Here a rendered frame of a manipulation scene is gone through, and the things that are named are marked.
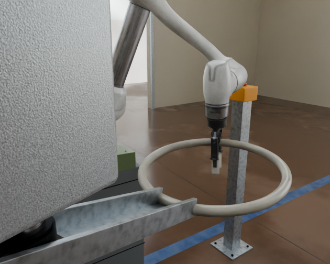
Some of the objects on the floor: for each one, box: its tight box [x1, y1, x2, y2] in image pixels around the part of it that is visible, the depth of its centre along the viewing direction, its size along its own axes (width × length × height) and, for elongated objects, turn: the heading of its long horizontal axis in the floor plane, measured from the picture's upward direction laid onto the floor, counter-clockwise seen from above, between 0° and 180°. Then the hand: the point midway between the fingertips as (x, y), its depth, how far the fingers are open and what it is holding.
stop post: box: [210, 85, 258, 261], centre depth 190 cm, size 20×20×109 cm
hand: (216, 163), depth 125 cm, fingers closed on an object, 5 cm apart
